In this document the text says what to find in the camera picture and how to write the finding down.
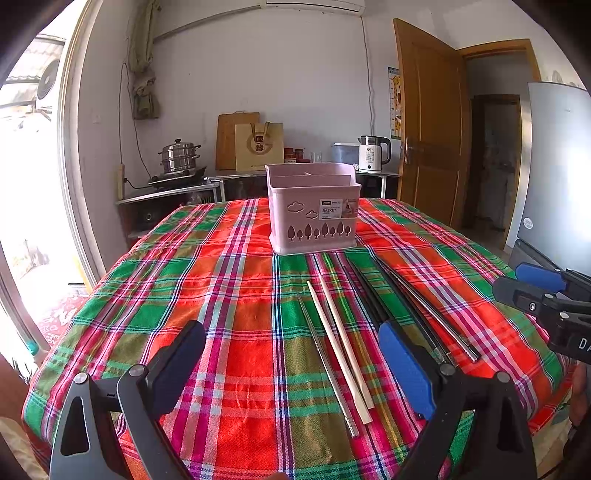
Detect black chopstick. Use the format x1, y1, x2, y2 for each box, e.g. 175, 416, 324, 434
344, 258, 390, 331
368, 250, 456, 368

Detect metal kitchen shelf table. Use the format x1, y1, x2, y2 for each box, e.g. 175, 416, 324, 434
115, 169, 401, 241

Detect silver refrigerator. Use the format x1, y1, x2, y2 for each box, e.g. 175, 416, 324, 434
509, 82, 591, 275

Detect steel tipped dark chopstick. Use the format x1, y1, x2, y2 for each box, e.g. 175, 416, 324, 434
377, 258, 481, 363

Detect dark grey chopstick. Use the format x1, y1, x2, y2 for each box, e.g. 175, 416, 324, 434
375, 257, 452, 365

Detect light wooden chopstick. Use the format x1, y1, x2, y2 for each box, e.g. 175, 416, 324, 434
307, 281, 372, 425
321, 278, 375, 410

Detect white electric kettle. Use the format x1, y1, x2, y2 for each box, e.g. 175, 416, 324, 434
358, 135, 392, 172

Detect brown wooden door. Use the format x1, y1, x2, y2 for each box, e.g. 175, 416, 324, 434
393, 18, 471, 228

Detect plaid red green tablecloth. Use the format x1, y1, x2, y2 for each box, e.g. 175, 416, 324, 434
22, 199, 573, 479

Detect clear plastic storage box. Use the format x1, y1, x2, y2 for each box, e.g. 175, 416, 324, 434
331, 142, 360, 165

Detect pink plastic utensil basket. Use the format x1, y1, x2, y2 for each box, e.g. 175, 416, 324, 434
266, 163, 361, 255

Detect red jars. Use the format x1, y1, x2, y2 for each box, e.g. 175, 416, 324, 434
283, 147, 311, 164

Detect black induction cooker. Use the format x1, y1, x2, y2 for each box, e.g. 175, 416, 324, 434
147, 167, 206, 190

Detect stainless steel steamer pot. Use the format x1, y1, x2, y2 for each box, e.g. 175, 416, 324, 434
159, 138, 201, 174

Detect tan paper gift bag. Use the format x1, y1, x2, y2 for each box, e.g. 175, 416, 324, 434
235, 122, 284, 172

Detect wooden cutting board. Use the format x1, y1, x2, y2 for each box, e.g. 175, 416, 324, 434
215, 112, 259, 171

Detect white air conditioner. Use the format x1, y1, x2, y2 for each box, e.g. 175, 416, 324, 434
260, 0, 366, 16

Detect wall poster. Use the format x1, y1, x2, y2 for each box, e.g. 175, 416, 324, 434
388, 66, 403, 140

